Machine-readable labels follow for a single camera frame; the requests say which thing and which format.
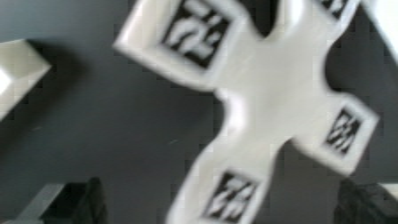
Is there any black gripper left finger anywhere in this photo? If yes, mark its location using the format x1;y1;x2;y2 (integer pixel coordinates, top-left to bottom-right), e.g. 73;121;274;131
23;177;108;224

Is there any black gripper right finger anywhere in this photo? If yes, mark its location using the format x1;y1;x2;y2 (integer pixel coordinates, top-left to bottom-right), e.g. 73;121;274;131
334;179;398;224

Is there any white cross-shaped table base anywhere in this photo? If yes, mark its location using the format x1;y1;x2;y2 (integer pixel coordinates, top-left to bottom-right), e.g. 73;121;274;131
114;0;379;224

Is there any white left fence block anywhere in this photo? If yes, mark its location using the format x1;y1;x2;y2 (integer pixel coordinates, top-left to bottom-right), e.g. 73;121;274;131
0;39;52;120

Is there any white marker tag plate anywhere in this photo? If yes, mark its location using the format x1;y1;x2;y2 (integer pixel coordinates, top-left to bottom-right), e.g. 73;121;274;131
363;0;398;61

